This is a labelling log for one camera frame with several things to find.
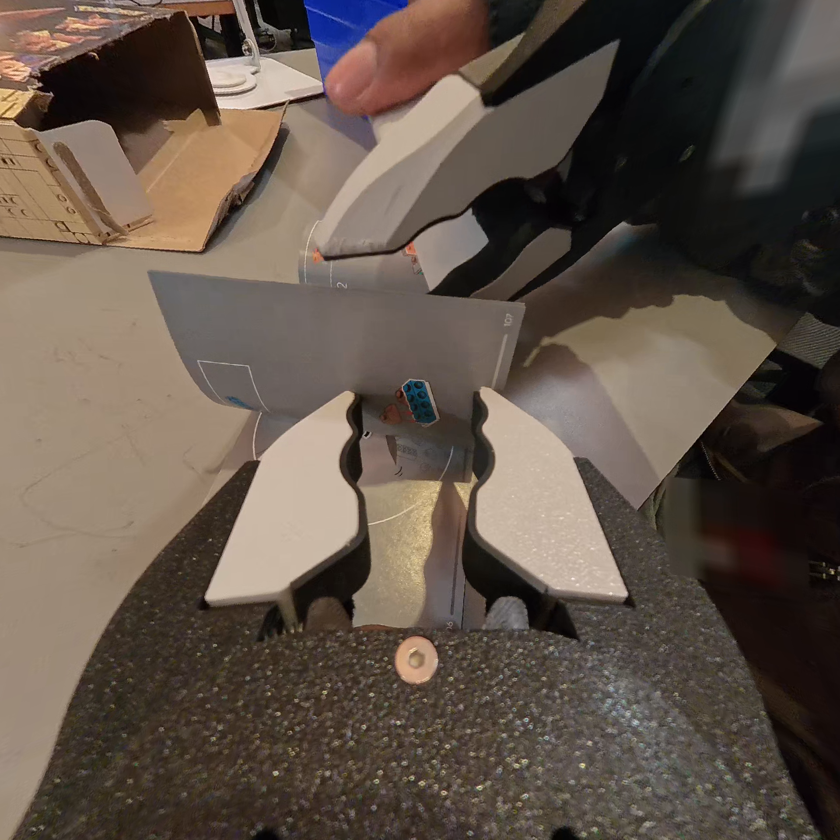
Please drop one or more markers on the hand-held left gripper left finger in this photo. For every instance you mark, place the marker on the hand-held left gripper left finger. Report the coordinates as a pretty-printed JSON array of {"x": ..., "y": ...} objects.
[{"x": 282, "y": 512}]

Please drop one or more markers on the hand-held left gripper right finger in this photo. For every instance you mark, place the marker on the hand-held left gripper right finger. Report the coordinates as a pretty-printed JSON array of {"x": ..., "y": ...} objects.
[{"x": 544, "y": 518}]

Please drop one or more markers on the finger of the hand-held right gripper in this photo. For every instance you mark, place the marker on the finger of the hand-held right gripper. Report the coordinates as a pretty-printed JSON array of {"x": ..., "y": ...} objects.
[
  {"x": 525, "y": 262},
  {"x": 446, "y": 164}
]

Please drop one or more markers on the grey brick instruction booklet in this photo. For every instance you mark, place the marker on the grey brick instruction booklet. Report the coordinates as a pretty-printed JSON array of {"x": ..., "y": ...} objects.
[{"x": 315, "y": 334}]

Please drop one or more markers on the person's right hand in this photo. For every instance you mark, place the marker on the person's right hand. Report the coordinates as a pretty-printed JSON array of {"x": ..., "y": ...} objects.
[{"x": 407, "y": 59}]

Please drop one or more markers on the blue storage bin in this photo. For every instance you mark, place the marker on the blue storage bin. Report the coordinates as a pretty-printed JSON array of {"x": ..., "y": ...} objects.
[{"x": 334, "y": 26}]

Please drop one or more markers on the white flat stand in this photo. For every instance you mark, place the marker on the white flat stand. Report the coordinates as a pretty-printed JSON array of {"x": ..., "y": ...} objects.
[{"x": 262, "y": 82}]

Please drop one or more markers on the torn cardboard box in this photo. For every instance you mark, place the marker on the torn cardboard box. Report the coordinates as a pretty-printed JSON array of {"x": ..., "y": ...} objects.
[{"x": 197, "y": 170}]

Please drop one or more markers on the white cardboard insert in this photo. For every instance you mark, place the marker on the white cardboard insert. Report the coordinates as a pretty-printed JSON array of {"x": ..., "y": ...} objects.
[{"x": 98, "y": 170}]

